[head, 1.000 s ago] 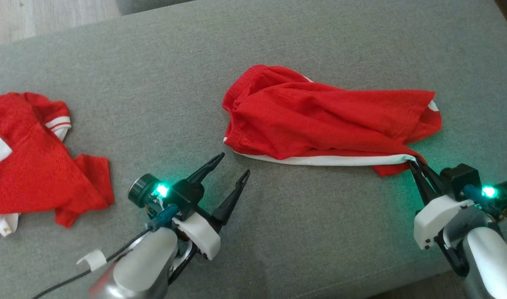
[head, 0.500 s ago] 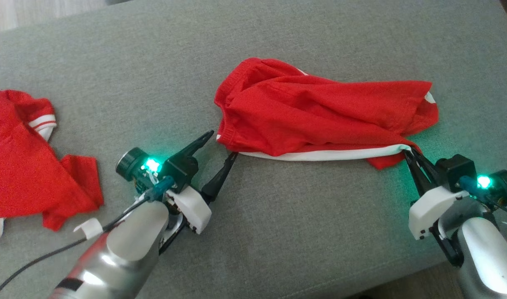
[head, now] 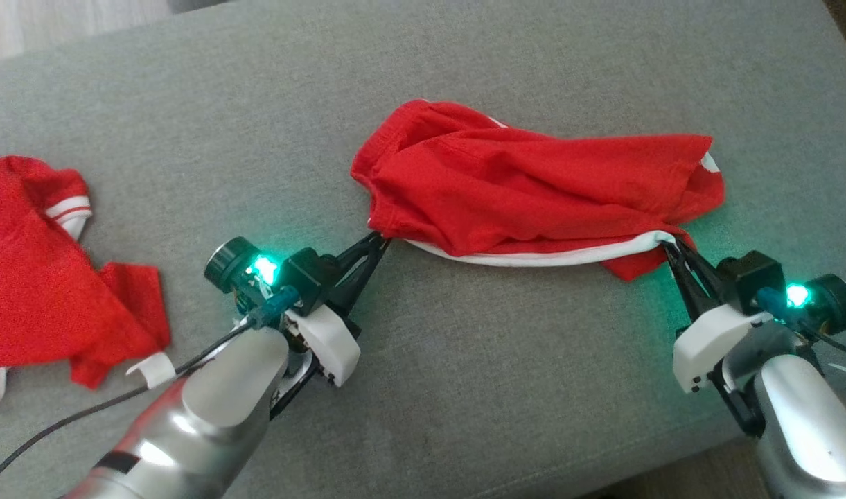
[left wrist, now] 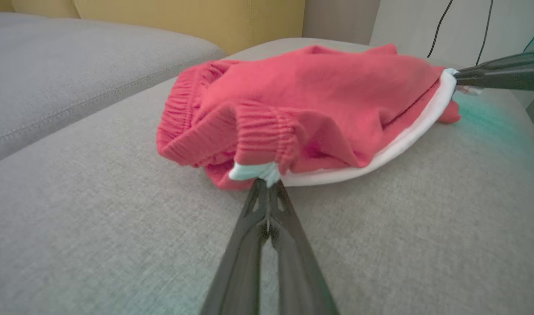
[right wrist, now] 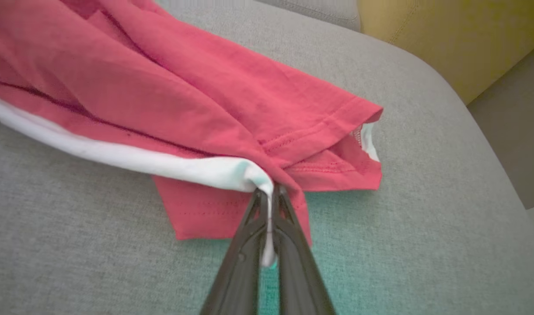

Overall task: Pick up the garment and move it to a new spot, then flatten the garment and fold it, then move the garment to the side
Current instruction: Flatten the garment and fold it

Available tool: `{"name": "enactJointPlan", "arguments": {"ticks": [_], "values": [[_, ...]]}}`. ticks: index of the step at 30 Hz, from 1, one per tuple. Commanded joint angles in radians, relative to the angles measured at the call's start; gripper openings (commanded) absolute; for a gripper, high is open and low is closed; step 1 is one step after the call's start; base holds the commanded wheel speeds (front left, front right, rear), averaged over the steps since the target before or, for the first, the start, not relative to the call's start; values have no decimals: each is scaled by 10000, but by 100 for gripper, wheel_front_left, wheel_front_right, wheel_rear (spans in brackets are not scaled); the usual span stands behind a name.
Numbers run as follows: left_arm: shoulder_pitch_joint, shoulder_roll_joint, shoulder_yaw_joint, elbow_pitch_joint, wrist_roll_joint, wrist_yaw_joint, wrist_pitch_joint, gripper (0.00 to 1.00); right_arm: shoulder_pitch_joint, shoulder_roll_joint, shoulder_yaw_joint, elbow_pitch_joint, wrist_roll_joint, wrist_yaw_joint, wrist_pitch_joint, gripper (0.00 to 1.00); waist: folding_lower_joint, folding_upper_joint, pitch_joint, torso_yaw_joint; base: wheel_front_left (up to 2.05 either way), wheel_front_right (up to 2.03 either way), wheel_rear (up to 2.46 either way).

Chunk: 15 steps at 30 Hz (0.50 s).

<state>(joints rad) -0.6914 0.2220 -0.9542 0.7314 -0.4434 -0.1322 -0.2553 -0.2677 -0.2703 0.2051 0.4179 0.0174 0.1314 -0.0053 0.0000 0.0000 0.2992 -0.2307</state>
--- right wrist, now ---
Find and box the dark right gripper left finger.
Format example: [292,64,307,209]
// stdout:
[200,189,269,315]

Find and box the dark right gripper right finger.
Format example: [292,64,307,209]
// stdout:
[273,185,337,315]

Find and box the yellow sofa back cushion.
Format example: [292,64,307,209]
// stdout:
[358,0,534,105]

